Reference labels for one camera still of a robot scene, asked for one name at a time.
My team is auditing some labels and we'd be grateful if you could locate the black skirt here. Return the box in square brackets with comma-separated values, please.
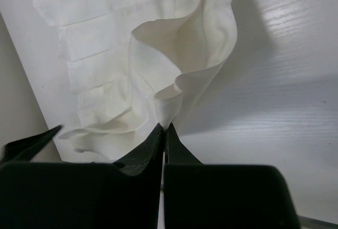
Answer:
[1, 125, 63, 165]

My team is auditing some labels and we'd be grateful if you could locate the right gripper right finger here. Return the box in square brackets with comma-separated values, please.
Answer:
[164, 125, 301, 228]

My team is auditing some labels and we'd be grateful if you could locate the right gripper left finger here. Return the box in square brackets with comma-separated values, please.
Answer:
[1, 125, 164, 228]

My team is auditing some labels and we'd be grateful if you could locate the white skirt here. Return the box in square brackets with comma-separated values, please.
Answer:
[32, 0, 237, 160]

